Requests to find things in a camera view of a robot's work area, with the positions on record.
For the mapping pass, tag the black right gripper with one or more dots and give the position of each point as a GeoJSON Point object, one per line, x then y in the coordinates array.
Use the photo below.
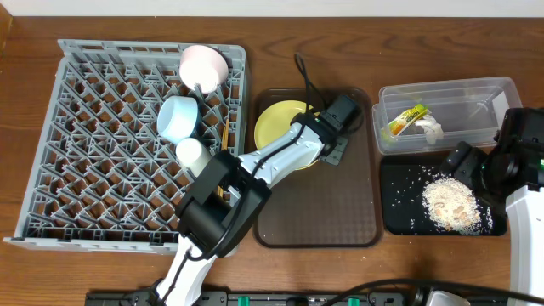
{"type": "Point", "coordinates": [461, 161]}

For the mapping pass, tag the pile of rice and scraps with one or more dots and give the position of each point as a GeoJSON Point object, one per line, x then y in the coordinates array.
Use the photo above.
{"type": "Point", "coordinates": [453, 208]}

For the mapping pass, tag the yellow-green plate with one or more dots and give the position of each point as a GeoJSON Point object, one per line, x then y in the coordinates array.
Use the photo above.
{"type": "Point", "coordinates": [275, 121]}

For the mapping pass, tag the clear plastic container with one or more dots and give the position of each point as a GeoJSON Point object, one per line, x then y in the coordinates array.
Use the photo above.
{"type": "Point", "coordinates": [470, 110]}

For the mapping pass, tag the yellow green snack wrapper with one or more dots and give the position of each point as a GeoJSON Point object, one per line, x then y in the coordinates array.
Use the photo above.
{"type": "Point", "coordinates": [401, 122]}

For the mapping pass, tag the grey plastic dish rack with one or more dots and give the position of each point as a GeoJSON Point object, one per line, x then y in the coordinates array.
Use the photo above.
{"type": "Point", "coordinates": [103, 179]}

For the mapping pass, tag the black plastic tray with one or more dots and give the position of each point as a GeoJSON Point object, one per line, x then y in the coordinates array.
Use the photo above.
{"type": "Point", "coordinates": [403, 180]}

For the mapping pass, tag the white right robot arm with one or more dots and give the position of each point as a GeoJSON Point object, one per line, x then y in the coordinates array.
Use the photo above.
{"type": "Point", "coordinates": [510, 177]}

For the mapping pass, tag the white cup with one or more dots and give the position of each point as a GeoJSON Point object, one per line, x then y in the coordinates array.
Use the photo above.
{"type": "Point", "coordinates": [193, 155]}

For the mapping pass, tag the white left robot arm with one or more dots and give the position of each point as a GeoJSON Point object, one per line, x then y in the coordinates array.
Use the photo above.
{"type": "Point", "coordinates": [230, 192]}

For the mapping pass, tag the white bowl with food residue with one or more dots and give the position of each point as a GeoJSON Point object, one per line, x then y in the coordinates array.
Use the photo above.
{"type": "Point", "coordinates": [202, 66]}

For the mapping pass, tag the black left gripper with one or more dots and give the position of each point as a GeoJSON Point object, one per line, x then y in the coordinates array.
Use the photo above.
{"type": "Point", "coordinates": [336, 152]}

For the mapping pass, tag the brown serving tray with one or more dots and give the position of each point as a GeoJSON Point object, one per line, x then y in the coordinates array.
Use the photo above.
{"type": "Point", "coordinates": [324, 205]}

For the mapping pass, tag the white tissue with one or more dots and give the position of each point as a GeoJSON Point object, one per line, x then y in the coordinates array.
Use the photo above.
{"type": "Point", "coordinates": [432, 129]}

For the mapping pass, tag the light blue saucer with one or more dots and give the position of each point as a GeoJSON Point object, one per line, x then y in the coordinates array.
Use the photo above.
{"type": "Point", "coordinates": [177, 118]}

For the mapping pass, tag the wooden chopstick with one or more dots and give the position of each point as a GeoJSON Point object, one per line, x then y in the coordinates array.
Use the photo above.
{"type": "Point", "coordinates": [225, 135]}
{"type": "Point", "coordinates": [220, 190]}

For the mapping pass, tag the black base rail with buttons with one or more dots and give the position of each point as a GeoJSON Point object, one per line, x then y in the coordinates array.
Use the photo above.
{"type": "Point", "coordinates": [421, 297]}

